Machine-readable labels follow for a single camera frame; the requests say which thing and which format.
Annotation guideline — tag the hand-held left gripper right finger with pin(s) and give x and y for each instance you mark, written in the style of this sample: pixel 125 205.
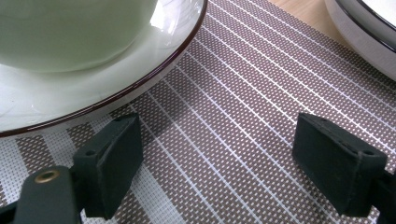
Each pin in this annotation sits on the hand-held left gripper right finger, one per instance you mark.
pixel 336 165

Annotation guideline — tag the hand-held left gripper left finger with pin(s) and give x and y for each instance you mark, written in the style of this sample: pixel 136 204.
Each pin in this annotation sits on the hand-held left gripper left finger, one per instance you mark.
pixel 115 168

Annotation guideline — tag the green ceramic bowl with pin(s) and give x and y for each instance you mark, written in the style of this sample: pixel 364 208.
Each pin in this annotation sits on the green ceramic bowl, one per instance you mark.
pixel 71 34

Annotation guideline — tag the striped woven placemat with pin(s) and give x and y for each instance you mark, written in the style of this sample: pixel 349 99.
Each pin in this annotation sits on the striped woven placemat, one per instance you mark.
pixel 233 109

